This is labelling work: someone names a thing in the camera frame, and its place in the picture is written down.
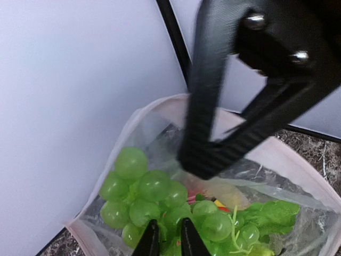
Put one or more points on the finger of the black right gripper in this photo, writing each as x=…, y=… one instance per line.
x=266, y=125
x=215, y=35

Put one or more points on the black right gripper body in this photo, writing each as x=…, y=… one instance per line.
x=296, y=44

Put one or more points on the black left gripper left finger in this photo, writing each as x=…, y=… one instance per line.
x=149, y=243

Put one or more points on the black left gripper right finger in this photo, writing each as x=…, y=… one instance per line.
x=191, y=243

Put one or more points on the green grape bunch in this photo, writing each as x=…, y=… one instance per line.
x=133, y=195

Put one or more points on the green leafy vegetable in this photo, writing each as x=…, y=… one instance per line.
x=251, y=228

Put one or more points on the clear zip top bag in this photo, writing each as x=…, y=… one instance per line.
x=272, y=171

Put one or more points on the right black frame post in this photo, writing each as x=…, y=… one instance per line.
x=176, y=37

